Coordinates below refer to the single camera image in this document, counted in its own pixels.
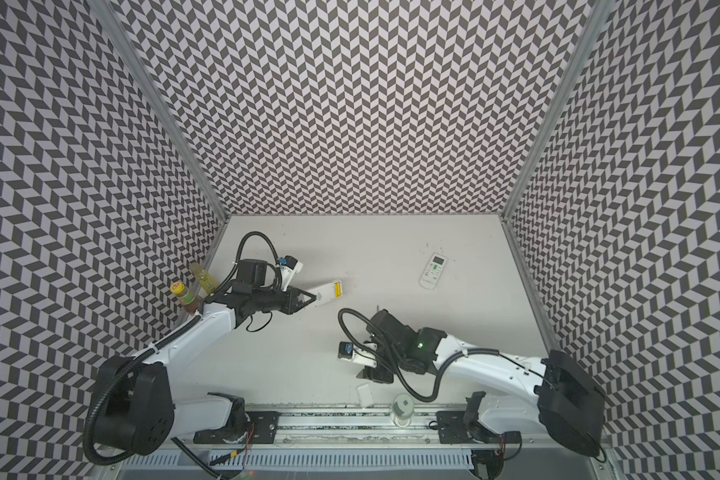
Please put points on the yellow-green drink bottle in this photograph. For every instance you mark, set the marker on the yellow-green drink bottle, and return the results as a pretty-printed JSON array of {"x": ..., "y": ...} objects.
[{"x": 204, "y": 279}]

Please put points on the white battery cover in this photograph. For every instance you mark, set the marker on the white battery cover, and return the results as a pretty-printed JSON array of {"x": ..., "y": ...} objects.
[{"x": 365, "y": 396}]

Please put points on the aluminium right corner post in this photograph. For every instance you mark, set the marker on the aluminium right corner post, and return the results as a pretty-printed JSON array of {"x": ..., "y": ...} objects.
[{"x": 601, "y": 10}]

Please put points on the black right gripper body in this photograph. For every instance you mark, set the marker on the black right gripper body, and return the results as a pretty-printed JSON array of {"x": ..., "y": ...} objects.
[{"x": 381, "y": 370}]

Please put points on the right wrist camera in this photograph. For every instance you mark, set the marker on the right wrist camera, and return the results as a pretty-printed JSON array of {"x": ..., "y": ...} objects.
[{"x": 347, "y": 352}]

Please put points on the aluminium left corner post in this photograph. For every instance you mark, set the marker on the aluminium left corner post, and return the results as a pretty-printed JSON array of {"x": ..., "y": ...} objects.
[{"x": 114, "y": 29}]

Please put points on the white air conditioner remote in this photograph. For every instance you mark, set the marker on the white air conditioner remote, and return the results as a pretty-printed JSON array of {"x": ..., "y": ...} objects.
[{"x": 325, "y": 293}]

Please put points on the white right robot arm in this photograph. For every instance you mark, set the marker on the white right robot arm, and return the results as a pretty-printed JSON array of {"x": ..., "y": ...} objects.
[{"x": 553, "y": 394}]

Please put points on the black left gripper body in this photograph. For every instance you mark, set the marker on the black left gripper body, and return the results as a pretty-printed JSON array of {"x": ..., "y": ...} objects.
[{"x": 271, "y": 300}]

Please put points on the red tea bottle yellow cap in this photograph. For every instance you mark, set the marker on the red tea bottle yellow cap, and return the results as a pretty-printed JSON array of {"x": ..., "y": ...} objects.
[{"x": 190, "y": 302}]

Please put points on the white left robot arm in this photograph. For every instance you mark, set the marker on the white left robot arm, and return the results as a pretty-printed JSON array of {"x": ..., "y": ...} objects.
[{"x": 132, "y": 409}]

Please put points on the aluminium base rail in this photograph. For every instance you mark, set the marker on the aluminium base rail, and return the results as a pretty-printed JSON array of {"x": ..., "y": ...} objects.
[{"x": 345, "y": 427}]

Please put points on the aluminium corner post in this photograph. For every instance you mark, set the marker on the aluminium corner post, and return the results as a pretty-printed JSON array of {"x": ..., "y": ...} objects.
[
  {"x": 601, "y": 10},
  {"x": 114, "y": 29}
]

